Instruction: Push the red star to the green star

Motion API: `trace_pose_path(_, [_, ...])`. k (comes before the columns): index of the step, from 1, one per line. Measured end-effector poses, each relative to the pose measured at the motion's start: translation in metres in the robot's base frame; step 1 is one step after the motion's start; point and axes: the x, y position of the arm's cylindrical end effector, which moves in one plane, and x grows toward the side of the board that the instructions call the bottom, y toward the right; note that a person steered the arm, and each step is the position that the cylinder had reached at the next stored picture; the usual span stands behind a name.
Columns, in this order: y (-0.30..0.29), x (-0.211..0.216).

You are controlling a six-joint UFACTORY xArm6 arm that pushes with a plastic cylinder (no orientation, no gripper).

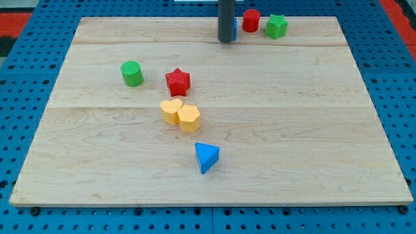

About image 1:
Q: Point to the green star block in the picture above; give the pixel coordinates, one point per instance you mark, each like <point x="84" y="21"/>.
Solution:
<point x="276" y="26"/>

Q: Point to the blue triangle block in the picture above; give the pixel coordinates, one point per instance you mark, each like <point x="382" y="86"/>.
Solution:
<point x="206" y="155"/>

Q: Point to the yellow pentagon block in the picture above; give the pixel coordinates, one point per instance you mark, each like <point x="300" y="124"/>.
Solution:
<point x="189" y="118"/>

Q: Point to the light wooden board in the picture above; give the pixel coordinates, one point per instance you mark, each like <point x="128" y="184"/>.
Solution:
<point x="292" y="118"/>

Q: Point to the yellow heart block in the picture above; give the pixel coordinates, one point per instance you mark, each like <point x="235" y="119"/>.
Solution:
<point x="169" y="109"/>

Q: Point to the red star block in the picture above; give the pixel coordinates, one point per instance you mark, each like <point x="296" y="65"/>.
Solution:
<point x="178" y="82"/>

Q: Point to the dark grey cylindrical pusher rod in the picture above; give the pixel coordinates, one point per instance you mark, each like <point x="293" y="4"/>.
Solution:
<point x="226" y="14"/>

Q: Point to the blue block behind rod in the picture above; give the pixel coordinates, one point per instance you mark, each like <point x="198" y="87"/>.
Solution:
<point x="235" y="29"/>

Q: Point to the red cylinder block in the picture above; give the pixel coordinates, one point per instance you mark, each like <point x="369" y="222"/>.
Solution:
<point x="251" y="19"/>

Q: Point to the green cylinder block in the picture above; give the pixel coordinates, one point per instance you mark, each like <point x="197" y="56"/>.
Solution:
<point x="131" y="73"/>

